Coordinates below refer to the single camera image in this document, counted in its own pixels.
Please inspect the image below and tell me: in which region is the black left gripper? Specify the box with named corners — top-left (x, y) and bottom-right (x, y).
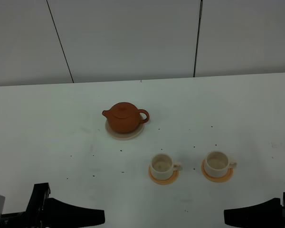
top-left (0, 183), bottom-right (105, 228)

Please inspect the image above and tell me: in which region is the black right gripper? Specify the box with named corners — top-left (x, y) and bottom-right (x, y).
top-left (224, 192), bottom-right (285, 228)

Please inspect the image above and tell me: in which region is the brown clay teapot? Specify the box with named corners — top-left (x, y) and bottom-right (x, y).
top-left (102, 102), bottom-right (150, 133)

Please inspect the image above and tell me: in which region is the beige round teapot saucer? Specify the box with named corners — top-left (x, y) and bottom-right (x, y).
top-left (105, 112), bottom-right (144, 140)

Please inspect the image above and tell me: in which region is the right orange coaster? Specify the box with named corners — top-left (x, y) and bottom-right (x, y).
top-left (201, 160), bottom-right (233, 183)

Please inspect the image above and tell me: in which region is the orange coaster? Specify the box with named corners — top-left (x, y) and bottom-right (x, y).
top-left (201, 160), bottom-right (233, 183)
top-left (148, 167), bottom-right (179, 185)

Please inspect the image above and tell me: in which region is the right white teacup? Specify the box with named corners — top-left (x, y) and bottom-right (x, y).
top-left (203, 151), bottom-right (237, 178)

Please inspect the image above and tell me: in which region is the white teacup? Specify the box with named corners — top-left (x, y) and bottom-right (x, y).
top-left (149, 153), bottom-right (183, 181)
top-left (203, 151), bottom-right (237, 178)

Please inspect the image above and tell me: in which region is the left orange coaster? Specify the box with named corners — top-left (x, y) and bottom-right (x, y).
top-left (148, 167), bottom-right (179, 185)

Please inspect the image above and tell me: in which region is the left white teacup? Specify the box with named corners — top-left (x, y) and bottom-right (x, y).
top-left (149, 153), bottom-right (183, 181)

